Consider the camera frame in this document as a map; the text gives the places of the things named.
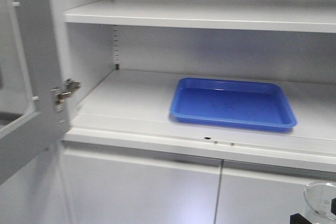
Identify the metal door hinge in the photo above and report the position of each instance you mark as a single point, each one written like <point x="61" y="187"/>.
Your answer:
<point x="60" y="95"/>

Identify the blue plastic tray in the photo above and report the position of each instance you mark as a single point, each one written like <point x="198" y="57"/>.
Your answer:
<point x="229" y="103"/>

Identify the lower left cabinet door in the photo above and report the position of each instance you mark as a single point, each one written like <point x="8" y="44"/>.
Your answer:
<point x="123" y="185"/>

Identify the grey cabinet glass door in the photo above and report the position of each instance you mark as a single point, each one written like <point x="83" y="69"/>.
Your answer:
<point x="30" y="80"/>

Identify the lower right cabinet door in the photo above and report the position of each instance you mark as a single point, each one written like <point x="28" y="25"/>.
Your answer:
<point x="256" y="193"/>

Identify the grey cabinet upper shelf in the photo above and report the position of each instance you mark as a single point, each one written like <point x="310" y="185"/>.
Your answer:
<point x="206" y="15"/>

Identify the grey storage cabinet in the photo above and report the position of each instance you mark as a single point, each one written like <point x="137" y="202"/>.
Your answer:
<point x="129" y="75"/>

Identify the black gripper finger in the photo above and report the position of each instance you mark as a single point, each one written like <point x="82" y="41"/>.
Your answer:
<point x="298" y="219"/>

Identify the clear glass beaker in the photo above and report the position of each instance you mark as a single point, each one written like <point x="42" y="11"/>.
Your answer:
<point x="318" y="198"/>

